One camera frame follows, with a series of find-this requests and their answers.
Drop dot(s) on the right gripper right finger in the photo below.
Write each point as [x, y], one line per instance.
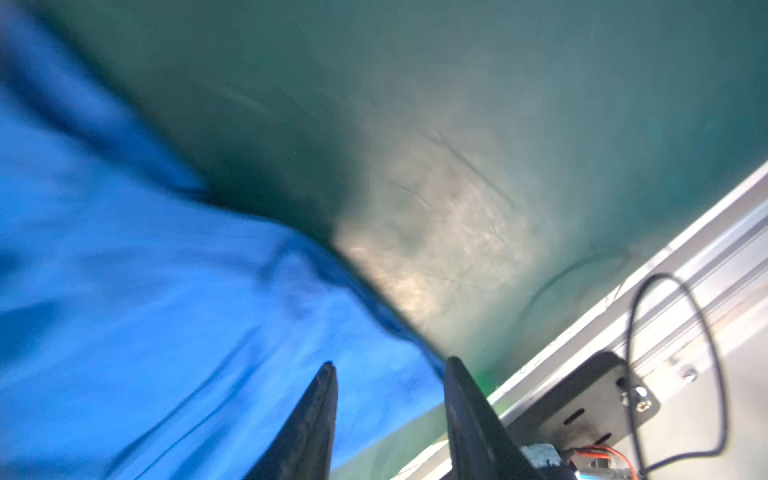
[479, 446]

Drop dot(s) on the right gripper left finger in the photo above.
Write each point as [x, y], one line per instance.
[303, 447]

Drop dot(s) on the blue printed t-shirt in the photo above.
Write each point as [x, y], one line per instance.
[146, 334]

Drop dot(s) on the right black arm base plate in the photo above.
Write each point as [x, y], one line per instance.
[570, 432]

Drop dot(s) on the aluminium front rail frame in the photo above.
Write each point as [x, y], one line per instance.
[722, 256]

